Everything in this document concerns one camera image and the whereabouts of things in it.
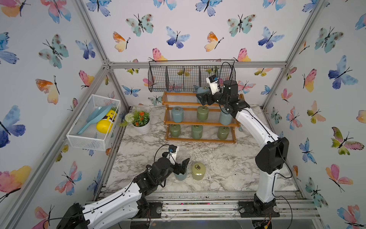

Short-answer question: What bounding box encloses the white potted flower plant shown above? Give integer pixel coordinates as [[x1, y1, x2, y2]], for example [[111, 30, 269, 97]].
[[119, 110, 151, 134]]

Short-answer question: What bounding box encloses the yellow bottle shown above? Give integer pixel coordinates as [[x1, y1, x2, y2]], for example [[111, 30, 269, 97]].
[[96, 109, 117, 134]]

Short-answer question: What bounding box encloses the green canister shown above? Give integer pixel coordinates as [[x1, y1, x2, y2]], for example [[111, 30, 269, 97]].
[[191, 125, 203, 140], [197, 106, 209, 121], [217, 127, 230, 140], [169, 124, 181, 138]]

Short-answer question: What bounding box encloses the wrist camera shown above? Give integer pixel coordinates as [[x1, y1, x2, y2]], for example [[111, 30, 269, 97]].
[[206, 74, 220, 94], [167, 145, 179, 165]]

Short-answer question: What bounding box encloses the wooden three-tier shelf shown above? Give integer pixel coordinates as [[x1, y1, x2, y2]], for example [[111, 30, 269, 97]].
[[162, 92, 240, 144]]

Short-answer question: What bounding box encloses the green canister bottom right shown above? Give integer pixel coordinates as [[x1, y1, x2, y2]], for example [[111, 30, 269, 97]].
[[217, 127, 230, 140]]

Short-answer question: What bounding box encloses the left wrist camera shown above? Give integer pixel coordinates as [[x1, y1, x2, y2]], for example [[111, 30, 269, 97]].
[[167, 145, 179, 165]]

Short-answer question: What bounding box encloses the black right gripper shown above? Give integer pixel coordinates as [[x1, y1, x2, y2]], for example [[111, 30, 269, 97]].
[[197, 85, 231, 108]]

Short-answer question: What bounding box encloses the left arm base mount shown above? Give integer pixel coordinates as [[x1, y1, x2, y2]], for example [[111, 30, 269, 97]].
[[133, 199, 163, 219]]

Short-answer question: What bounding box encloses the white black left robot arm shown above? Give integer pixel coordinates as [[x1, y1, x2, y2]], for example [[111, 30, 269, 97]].
[[56, 156, 190, 229]]

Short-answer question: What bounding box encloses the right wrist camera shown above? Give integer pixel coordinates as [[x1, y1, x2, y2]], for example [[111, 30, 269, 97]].
[[206, 74, 220, 94]]

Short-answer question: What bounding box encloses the green canister bottom centre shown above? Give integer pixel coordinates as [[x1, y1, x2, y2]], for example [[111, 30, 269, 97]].
[[191, 125, 203, 140]]

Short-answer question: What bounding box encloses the green canister bottom left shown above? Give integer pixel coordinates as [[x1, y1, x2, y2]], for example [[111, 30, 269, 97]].
[[169, 124, 181, 138]]

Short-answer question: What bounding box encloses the black wire wall basket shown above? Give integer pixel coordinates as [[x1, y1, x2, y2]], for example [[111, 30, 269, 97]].
[[144, 59, 236, 92]]

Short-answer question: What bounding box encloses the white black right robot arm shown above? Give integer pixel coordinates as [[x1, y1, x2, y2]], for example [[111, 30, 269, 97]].
[[196, 76, 289, 207]]

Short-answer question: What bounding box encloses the aluminium front rail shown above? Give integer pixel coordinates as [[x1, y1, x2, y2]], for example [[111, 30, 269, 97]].
[[79, 191, 321, 222]]

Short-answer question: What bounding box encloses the light blue plastic scoop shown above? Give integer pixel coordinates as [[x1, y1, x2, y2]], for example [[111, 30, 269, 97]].
[[77, 104, 112, 135]]

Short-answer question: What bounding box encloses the yellow canister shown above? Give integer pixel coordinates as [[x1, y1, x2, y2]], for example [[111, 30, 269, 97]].
[[192, 162, 206, 181]]

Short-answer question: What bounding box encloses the blue canister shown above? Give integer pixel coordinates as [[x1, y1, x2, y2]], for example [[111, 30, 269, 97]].
[[174, 172, 188, 181], [171, 106, 184, 123], [196, 86, 211, 99], [219, 111, 233, 126]]

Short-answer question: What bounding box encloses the white wire wall basket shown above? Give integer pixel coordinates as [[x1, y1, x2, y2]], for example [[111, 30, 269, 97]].
[[66, 94, 121, 151]]

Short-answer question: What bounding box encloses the green canister middle centre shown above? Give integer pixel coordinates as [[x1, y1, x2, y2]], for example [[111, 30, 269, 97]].
[[197, 106, 209, 121]]

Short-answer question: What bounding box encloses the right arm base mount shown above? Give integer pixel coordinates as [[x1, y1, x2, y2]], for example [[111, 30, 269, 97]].
[[238, 199, 280, 218]]

